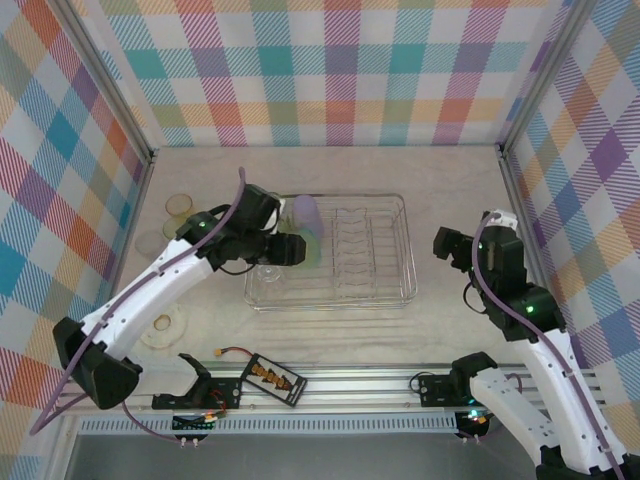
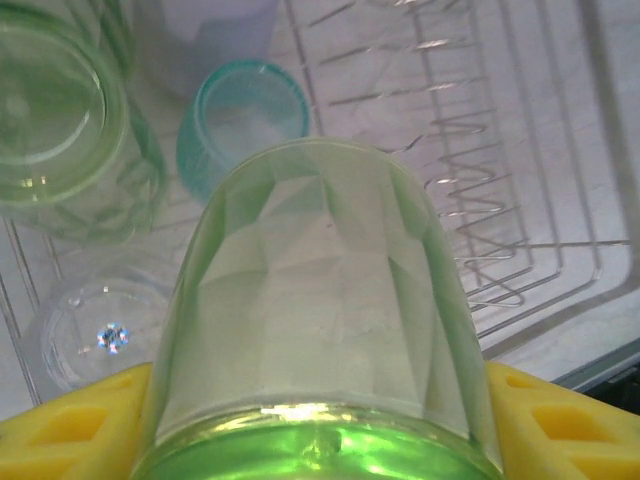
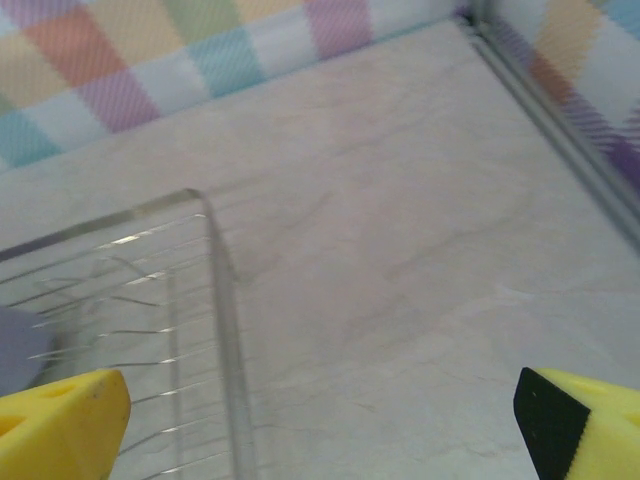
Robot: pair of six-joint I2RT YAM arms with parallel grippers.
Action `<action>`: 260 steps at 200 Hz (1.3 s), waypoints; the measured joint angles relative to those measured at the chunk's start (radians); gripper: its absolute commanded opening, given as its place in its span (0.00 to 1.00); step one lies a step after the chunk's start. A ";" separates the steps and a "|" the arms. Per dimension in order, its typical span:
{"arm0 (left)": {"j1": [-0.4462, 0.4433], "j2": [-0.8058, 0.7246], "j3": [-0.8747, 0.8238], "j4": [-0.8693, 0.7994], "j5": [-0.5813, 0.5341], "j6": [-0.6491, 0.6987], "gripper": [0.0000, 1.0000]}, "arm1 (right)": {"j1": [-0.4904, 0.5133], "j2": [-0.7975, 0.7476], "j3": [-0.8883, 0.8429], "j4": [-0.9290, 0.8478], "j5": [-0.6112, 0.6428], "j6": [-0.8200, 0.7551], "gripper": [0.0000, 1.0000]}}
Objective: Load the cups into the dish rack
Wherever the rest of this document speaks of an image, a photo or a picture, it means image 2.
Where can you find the clear plastic cup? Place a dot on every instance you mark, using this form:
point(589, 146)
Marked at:
point(100, 320)

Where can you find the green faceted plastic cup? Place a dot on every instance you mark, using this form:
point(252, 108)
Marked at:
point(75, 125)
point(320, 300)
point(122, 30)

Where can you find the purple plastic cup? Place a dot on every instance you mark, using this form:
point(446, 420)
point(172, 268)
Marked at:
point(225, 30)

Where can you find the teal plastic cup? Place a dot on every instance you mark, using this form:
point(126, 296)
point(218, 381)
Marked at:
point(200, 130)

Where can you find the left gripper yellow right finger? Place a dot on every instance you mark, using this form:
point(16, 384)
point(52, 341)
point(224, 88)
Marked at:
point(565, 440)

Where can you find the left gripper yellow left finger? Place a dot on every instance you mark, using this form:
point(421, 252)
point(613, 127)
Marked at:
point(75, 440)

